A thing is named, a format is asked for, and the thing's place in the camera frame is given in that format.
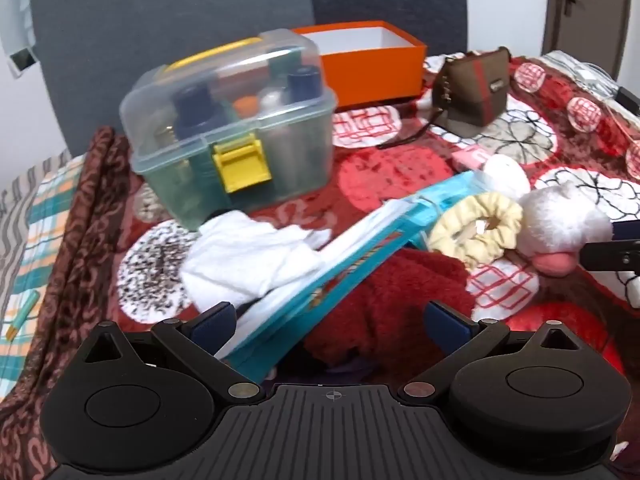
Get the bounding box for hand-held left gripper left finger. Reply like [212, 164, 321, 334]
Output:
[82, 302, 263, 404]

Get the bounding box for grey striped cloth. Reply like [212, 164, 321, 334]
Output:
[0, 170, 46, 281]

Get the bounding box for white cable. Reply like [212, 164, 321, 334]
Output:
[565, 57, 640, 117]

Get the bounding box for orange box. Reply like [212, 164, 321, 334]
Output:
[291, 20, 427, 111]

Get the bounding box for white cloth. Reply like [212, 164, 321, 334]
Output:
[180, 210, 333, 311]

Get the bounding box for cream scrunchie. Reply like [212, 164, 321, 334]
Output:
[427, 191, 523, 268]

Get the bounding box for white plush toy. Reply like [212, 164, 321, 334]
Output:
[516, 180, 614, 277]

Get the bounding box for red fuzzy cloth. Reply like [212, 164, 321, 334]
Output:
[300, 247, 476, 376]

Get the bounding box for green orange tube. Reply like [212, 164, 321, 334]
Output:
[7, 290, 40, 344]

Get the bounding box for white soft ball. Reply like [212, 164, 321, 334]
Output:
[479, 154, 531, 202]

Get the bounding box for blue plastic packet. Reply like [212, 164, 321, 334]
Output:
[215, 170, 488, 382]

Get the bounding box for brown door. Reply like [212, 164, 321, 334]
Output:
[542, 0, 633, 81]

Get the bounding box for brown handbag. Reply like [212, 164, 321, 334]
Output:
[377, 46, 512, 150]

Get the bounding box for clear plastic storage box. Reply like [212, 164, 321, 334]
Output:
[119, 27, 338, 231]

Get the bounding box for small white wall fixture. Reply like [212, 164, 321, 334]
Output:
[9, 47, 39, 75]

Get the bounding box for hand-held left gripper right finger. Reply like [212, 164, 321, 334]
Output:
[400, 300, 577, 402]

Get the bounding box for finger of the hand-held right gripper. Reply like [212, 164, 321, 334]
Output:
[579, 219, 640, 273]

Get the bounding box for white slatted panel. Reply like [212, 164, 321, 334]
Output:
[0, 0, 37, 56]

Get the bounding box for plaid bed sheet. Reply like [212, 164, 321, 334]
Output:
[0, 152, 92, 401]

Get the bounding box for pink tissue pack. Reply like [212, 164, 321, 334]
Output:
[452, 146, 493, 173]

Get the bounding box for striped bed sheet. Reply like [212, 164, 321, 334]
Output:
[540, 50, 640, 111]

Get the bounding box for brown patterned blanket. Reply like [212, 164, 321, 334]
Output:
[0, 125, 151, 480]

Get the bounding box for grey padded headboard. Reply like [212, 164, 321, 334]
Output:
[27, 0, 471, 157]

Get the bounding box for dark blue bottle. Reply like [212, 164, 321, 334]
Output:
[172, 85, 222, 142]
[286, 66, 322, 105]

